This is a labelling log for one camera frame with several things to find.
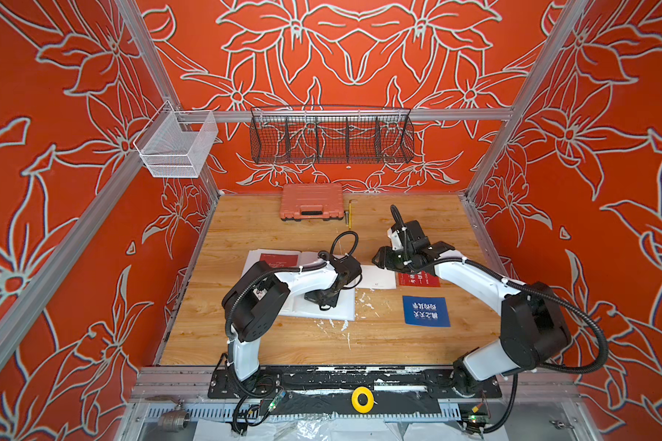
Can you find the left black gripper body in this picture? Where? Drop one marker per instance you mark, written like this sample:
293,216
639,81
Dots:
325,299

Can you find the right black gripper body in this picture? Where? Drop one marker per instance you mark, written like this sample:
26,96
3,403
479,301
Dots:
402,259

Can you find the red card white script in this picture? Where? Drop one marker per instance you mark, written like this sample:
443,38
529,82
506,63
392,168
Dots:
279,260

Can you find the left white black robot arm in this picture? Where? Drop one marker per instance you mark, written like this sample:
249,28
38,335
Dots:
308,286

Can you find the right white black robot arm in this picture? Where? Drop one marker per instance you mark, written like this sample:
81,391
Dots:
533,327

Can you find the blank white card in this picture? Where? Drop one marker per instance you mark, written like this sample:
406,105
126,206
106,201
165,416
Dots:
374,278

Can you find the red card middle row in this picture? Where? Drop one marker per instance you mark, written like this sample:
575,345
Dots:
421,280

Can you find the blue card white text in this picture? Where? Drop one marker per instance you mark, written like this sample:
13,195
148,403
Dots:
427,312

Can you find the red plastic tool case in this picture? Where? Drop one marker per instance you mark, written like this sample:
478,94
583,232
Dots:
312,201

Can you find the yellow tape roll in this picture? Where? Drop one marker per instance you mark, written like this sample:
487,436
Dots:
362,400

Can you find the white mesh basket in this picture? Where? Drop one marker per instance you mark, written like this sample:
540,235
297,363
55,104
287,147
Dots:
175,143

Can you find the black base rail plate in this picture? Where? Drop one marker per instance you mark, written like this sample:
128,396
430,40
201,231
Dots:
401,394

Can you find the black wire basket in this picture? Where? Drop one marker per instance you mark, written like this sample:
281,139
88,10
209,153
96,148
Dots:
331,135

